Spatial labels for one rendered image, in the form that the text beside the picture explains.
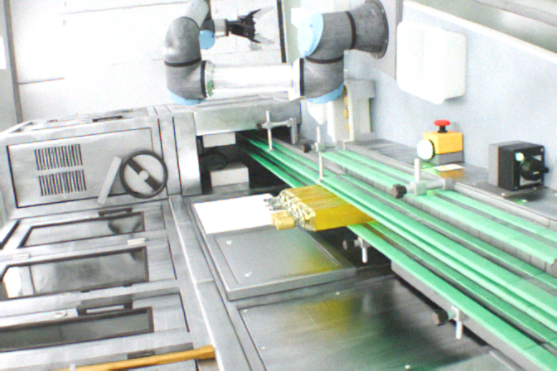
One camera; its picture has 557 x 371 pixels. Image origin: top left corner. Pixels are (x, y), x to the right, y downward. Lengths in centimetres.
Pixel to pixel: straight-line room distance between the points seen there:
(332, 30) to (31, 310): 113
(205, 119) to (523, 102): 159
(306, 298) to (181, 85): 72
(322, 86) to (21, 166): 142
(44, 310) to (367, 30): 118
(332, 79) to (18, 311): 109
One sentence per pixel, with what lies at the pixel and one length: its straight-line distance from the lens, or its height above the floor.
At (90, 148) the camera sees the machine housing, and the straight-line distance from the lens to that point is 242.
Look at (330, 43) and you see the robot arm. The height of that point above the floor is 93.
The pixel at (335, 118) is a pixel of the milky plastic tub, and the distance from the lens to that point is 185.
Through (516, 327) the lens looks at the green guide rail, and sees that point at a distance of 96.
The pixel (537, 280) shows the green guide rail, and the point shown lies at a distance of 91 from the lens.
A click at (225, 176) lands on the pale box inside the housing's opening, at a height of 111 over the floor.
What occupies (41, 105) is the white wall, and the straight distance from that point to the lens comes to 568.
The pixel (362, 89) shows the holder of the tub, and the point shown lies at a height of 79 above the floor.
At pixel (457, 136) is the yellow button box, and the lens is 129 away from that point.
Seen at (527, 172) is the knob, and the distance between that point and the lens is 103.
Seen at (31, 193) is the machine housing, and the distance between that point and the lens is 249.
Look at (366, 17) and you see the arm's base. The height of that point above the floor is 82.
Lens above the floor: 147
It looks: 14 degrees down
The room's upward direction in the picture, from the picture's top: 97 degrees counter-clockwise
